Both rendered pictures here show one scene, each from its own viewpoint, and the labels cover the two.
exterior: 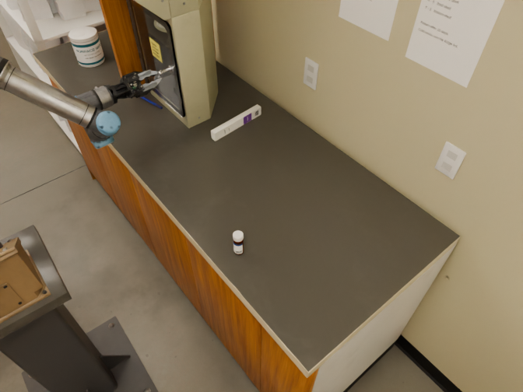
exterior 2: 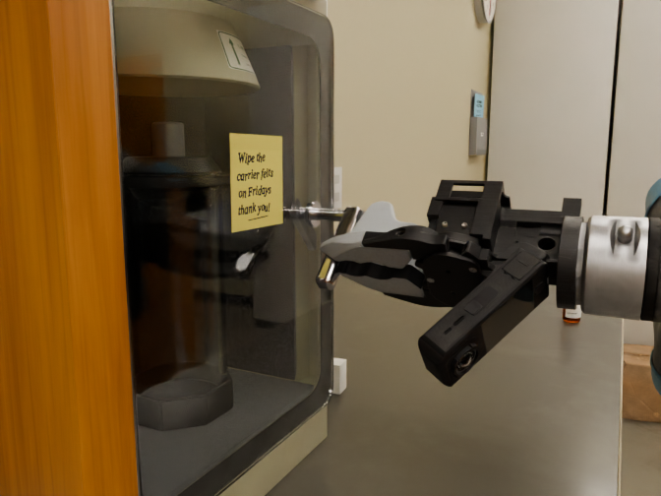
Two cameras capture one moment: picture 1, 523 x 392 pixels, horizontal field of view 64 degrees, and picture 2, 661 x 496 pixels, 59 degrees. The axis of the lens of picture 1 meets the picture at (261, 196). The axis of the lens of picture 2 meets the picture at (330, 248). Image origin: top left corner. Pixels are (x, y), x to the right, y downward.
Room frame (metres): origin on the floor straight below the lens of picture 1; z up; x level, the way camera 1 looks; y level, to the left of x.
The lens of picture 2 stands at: (1.61, 0.88, 1.26)
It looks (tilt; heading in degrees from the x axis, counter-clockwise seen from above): 9 degrees down; 246
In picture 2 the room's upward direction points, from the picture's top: straight up
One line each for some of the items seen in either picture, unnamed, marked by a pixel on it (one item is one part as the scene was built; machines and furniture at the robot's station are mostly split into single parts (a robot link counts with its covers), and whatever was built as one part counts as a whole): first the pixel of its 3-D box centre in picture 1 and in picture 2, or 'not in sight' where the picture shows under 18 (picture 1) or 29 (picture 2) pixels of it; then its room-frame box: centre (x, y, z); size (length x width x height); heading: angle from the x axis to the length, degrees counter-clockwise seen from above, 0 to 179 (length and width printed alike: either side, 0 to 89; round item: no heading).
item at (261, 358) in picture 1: (212, 200); not in sight; (1.40, 0.25, 0.45); 2.05 x 0.67 x 0.90; 40
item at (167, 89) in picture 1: (157, 59); (247, 238); (1.48, 0.41, 1.19); 0.30 x 0.01 x 0.40; 40
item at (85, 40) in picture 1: (87, 47); not in sight; (1.89, 0.86, 1.02); 0.13 x 0.13 x 0.15
